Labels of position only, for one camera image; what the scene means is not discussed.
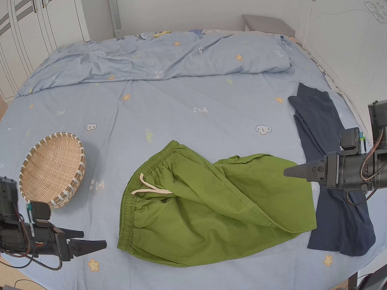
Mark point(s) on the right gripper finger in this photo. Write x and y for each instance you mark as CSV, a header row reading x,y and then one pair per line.
x,y
321,183
314,169

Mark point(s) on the green shorts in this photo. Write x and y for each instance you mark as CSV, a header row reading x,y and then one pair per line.
x,y
211,210

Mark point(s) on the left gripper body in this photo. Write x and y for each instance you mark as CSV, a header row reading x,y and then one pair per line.
x,y
48,240

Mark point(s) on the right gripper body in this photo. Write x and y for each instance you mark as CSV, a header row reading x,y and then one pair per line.
x,y
347,171

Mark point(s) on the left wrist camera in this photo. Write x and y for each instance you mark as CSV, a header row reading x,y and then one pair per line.
x,y
40,210

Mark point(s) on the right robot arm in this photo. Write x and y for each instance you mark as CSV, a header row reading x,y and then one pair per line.
x,y
378,116

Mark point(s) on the round woven basket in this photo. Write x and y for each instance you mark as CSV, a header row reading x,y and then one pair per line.
x,y
51,165

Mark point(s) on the grey vertical wall duct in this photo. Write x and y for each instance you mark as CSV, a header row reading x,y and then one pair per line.
x,y
115,4

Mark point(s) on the grey bedside table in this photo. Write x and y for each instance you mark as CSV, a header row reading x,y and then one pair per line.
x,y
266,23

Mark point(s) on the bed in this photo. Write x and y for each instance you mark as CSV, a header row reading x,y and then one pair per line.
x,y
211,116

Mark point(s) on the white wardrobe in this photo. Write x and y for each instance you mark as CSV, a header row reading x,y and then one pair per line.
x,y
30,26

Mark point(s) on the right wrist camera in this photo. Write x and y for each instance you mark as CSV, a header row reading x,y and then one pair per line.
x,y
350,137

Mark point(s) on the pale blue quilt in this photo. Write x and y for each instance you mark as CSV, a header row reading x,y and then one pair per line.
x,y
151,59

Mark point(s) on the dark blue T-shirt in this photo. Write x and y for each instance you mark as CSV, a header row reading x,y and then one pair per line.
x,y
314,113

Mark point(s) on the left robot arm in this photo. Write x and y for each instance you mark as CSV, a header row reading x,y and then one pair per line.
x,y
9,237

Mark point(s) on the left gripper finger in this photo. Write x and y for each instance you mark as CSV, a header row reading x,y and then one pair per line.
x,y
74,234
81,248

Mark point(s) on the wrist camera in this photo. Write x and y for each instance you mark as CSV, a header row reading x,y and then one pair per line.
x,y
40,210
350,137

